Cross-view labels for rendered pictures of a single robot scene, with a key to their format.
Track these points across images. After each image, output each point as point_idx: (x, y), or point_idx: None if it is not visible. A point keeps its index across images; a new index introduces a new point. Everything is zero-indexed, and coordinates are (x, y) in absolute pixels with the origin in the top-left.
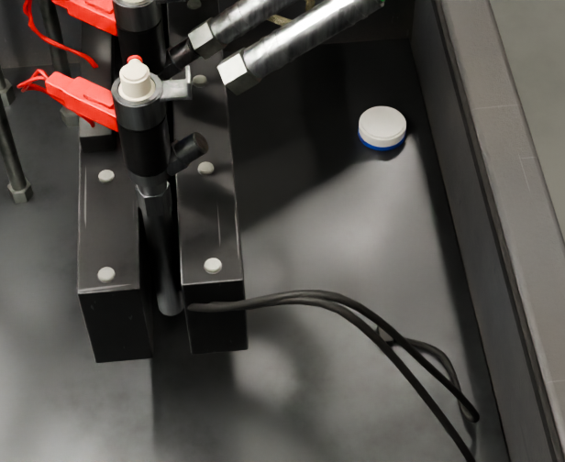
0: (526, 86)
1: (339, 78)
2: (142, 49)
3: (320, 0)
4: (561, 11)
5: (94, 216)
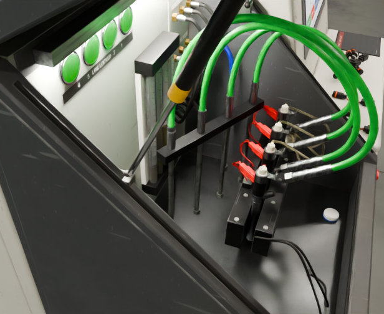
0: None
1: (323, 196)
2: (267, 164)
3: None
4: None
5: (238, 204)
